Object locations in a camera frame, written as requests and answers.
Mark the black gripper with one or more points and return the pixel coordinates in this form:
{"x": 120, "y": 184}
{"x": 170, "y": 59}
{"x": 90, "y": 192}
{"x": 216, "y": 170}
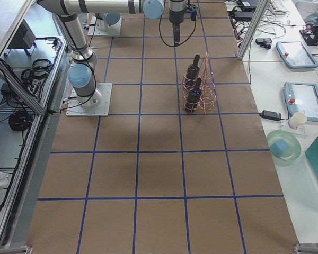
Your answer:
{"x": 174, "y": 16}

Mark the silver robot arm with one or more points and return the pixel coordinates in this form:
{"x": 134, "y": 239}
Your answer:
{"x": 67, "y": 14}
{"x": 106, "y": 20}

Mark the dark bottle in basket rear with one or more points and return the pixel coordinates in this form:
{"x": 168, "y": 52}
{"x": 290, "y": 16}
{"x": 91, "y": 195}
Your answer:
{"x": 192, "y": 72}

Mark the dark bottle in basket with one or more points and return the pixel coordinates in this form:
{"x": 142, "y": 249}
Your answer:
{"x": 192, "y": 72}
{"x": 193, "y": 96}

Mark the dark bottle in basket front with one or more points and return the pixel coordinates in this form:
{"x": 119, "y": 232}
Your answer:
{"x": 193, "y": 96}

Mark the blue teach pendant far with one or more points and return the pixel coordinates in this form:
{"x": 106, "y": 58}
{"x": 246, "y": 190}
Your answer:
{"x": 296, "y": 55}

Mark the blue teach pendant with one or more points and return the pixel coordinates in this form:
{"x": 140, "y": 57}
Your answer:
{"x": 296, "y": 55}
{"x": 303, "y": 98}

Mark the black power adapter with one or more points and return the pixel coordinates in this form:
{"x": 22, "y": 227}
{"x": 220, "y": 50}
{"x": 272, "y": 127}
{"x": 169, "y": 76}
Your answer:
{"x": 270, "y": 115}

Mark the blue teach pendant near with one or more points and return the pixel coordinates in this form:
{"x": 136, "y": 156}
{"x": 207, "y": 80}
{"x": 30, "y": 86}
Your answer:
{"x": 303, "y": 98}

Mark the white paper cup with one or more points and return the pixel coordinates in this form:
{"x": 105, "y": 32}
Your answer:
{"x": 296, "y": 120}

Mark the blue foam cube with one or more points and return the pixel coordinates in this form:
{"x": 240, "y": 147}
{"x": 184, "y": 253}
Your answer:
{"x": 279, "y": 146}

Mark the green glass plate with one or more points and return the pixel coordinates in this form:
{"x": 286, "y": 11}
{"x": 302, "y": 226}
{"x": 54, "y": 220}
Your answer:
{"x": 295, "y": 148}

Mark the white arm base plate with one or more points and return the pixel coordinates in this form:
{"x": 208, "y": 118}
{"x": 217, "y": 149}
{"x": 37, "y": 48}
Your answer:
{"x": 114, "y": 30}
{"x": 98, "y": 105}

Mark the copper wire wine basket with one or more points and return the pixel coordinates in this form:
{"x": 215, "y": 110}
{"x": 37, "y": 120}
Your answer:
{"x": 208, "y": 97}

